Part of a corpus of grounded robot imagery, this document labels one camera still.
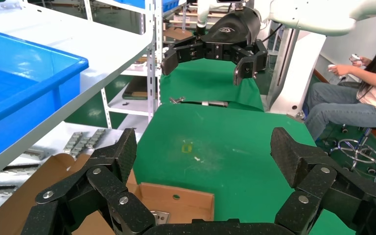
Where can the blue plastic tray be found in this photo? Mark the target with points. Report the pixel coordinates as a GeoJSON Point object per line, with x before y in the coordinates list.
{"type": "Point", "coordinates": [19, 81]}

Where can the silver I/O shield plate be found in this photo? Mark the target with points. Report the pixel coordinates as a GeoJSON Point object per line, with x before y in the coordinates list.
{"type": "Point", "coordinates": [161, 216]}

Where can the white robot torso column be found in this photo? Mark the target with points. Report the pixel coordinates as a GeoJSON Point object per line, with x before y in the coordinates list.
{"type": "Point", "coordinates": [298, 74]}

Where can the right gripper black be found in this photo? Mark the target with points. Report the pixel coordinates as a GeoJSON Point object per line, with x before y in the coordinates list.
{"type": "Point", "coordinates": [233, 29]}

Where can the green tablecloth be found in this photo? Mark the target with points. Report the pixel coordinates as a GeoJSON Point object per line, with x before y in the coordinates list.
{"type": "Point", "coordinates": [223, 139]}
{"type": "Point", "coordinates": [207, 84]}

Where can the white slotted storage rack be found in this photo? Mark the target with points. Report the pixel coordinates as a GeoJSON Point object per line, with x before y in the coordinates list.
{"type": "Point", "coordinates": [133, 108]}

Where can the blue storage bin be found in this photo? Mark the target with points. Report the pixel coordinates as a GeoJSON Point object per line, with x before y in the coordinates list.
{"type": "Point", "coordinates": [170, 5]}

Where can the brown carton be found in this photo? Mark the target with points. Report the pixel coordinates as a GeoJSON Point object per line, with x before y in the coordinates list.
{"type": "Point", "coordinates": [178, 34]}

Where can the silver metal cylinder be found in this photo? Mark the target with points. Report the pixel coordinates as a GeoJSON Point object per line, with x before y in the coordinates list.
{"type": "Point", "coordinates": [214, 104]}

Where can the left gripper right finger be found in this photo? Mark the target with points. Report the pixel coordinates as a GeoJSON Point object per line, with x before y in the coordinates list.
{"type": "Point", "coordinates": [317, 181]}

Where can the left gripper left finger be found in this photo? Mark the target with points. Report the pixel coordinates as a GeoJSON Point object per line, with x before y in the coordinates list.
{"type": "Point", "coordinates": [107, 185]}

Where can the wooden slat frame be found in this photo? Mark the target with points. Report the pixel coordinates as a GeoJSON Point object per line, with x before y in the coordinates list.
{"type": "Point", "coordinates": [188, 14]}

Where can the white handheld controller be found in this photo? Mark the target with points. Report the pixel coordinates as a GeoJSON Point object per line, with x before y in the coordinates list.
{"type": "Point", "coordinates": [356, 57]}
{"type": "Point", "coordinates": [331, 66]}

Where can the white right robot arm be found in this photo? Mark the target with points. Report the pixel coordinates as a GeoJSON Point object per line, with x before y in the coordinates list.
{"type": "Point", "coordinates": [321, 16]}

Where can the white metal shelf rack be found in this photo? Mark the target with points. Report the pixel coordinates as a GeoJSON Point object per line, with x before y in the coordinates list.
{"type": "Point", "coordinates": [94, 42]}

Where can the brown cardboard box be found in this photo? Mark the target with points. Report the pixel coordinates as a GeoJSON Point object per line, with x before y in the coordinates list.
{"type": "Point", "coordinates": [181, 207]}

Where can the seated operator person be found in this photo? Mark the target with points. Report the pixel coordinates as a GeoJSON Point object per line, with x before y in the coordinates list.
{"type": "Point", "coordinates": [334, 107]}

